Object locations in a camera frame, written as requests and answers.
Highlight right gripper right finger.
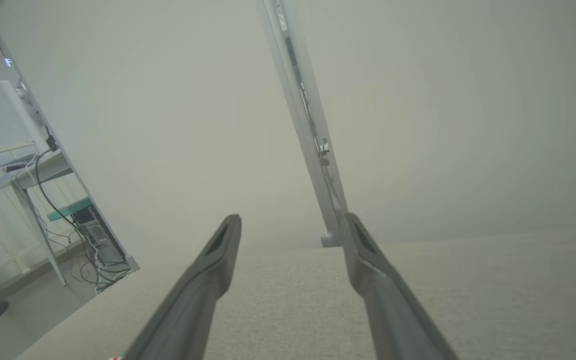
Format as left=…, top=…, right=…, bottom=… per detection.
left=343, top=212, right=459, bottom=360

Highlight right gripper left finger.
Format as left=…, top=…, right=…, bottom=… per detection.
left=123, top=214, right=243, bottom=360

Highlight black computer tower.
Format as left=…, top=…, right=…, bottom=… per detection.
left=71, top=204, right=128, bottom=266

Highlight teal flat box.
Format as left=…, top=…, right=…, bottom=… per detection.
left=46, top=197, right=93, bottom=223

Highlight white desk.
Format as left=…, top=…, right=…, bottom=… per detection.
left=0, top=149, right=75, bottom=289

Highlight white power strip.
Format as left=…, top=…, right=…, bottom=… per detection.
left=0, top=79, right=52, bottom=151

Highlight tangled floor cables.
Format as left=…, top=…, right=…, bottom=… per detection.
left=65, top=239, right=135, bottom=297

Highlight black hanging cable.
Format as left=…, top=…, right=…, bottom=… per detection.
left=34, top=125, right=100, bottom=261

